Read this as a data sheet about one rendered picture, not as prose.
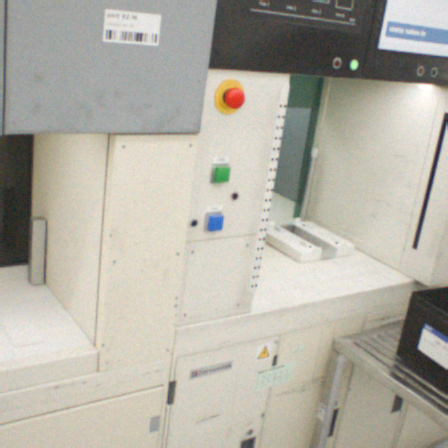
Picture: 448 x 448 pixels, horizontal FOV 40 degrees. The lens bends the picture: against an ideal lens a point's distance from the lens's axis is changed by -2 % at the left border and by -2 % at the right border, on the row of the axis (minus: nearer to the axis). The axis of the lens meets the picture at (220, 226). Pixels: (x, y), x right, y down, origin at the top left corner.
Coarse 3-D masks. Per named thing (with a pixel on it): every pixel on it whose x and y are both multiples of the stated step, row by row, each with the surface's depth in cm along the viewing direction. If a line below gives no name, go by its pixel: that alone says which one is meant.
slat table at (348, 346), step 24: (360, 336) 161; (384, 336) 163; (336, 360) 158; (360, 360) 151; (384, 360) 151; (336, 384) 161; (384, 384) 145; (408, 384) 142; (432, 384) 143; (432, 408) 134
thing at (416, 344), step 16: (432, 288) 152; (416, 304) 147; (432, 304) 154; (416, 320) 147; (432, 320) 143; (400, 336) 152; (416, 336) 148; (432, 336) 143; (400, 352) 152; (416, 352) 148; (432, 352) 143; (416, 368) 148; (432, 368) 144
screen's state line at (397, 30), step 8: (392, 24) 135; (400, 24) 136; (408, 24) 137; (392, 32) 135; (400, 32) 137; (408, 32) 138; (416, 32) 139; (424, 32) 141; (432, 32) 142; (440, 32) 144; (416, 40) 140; (424, 40) 142; (432, 40) 143; (440, 40) 145
